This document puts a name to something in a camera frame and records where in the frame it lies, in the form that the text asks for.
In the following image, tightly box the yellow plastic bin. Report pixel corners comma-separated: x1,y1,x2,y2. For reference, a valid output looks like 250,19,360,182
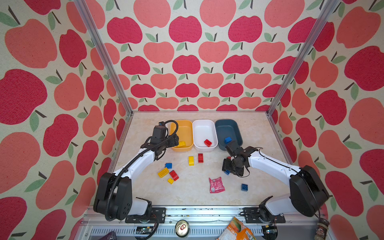
172,120,194,152

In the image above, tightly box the yellow rounded lego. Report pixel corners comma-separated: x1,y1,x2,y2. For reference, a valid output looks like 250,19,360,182
188,156,195,166
177,141,187,148

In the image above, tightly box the dark teal plastic bin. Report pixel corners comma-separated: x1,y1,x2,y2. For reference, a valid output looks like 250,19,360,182
215,119,243,151

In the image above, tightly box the white plastic bin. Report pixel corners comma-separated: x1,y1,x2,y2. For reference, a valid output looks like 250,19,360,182
193,120,218,153

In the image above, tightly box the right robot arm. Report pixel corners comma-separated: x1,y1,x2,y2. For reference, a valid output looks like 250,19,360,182
223,141,330,223

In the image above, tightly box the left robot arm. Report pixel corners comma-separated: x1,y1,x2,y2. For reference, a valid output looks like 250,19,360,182
94,135,179,221

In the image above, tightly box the small blue lego left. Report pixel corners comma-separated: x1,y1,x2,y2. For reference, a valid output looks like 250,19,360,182
165,163,173,169

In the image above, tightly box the dark blue square lego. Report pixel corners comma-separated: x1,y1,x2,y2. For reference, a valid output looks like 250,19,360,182
241,184,248,192

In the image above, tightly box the yellow long lego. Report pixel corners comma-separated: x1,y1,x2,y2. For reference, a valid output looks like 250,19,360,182
158,168,170,178

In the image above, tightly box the pink snack packet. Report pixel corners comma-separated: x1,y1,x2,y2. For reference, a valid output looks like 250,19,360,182
209,177,225,194

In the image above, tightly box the red long lego centre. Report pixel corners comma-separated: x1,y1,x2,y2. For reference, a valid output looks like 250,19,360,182
198,154,204,163

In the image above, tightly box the orange snack bag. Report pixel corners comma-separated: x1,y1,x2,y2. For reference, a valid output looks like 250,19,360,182
217,217,256,240

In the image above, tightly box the soda can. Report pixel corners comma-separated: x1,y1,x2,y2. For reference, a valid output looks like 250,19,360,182
175,220,190,238

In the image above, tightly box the green circuit board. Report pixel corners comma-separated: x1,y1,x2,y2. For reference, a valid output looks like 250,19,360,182
136,226,152,235

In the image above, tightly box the dark purple object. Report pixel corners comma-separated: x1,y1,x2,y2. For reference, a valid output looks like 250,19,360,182
99,231,117,240

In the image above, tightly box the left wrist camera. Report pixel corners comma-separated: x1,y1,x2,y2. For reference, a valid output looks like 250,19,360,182
151,122,168,143

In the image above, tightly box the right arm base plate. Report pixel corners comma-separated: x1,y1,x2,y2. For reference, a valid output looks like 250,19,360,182
239,207,286,224

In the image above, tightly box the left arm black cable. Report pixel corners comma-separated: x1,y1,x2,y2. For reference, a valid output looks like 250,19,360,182
104,119,180,240

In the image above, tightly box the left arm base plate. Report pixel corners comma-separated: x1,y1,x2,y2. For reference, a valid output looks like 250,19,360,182
125,207,167,224

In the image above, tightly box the aluminium front rail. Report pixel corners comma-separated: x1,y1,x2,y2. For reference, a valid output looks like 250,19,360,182
74,206,318,240

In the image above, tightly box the left aluminium post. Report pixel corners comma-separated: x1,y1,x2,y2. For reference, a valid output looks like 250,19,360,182
74,1,134,118

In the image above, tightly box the aluminium post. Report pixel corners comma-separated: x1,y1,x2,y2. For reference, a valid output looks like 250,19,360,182
74,1,134,118
267,0,341,118

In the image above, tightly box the right aluminium post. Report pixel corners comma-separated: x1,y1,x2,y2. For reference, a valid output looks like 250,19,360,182
267,0,341,118

